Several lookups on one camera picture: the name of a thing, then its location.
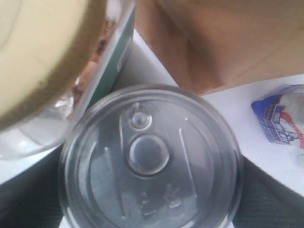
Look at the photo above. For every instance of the small white blue milk carton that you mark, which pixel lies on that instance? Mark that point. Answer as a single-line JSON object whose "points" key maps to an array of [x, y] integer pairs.
{"points": [[281, 115]]}

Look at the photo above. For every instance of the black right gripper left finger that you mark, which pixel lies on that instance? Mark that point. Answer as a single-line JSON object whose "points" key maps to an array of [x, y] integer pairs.
{"points": [[30, 200]]}

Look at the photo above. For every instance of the glass jar silver lid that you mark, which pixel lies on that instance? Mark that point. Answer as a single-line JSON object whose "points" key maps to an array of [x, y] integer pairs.
{"points": [[150, 157]]}

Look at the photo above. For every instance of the clear jar yellow lid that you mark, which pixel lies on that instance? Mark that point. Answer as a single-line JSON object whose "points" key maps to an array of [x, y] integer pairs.
{"points": [[57, 57]]}

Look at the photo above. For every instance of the brown paper shopping bag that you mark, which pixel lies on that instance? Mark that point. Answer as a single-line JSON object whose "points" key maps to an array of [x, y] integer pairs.
{"points": [[210, 45]]}

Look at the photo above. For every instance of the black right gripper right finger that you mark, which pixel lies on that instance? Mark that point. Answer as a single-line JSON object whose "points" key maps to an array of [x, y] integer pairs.
{"points": [[266, 203]]}

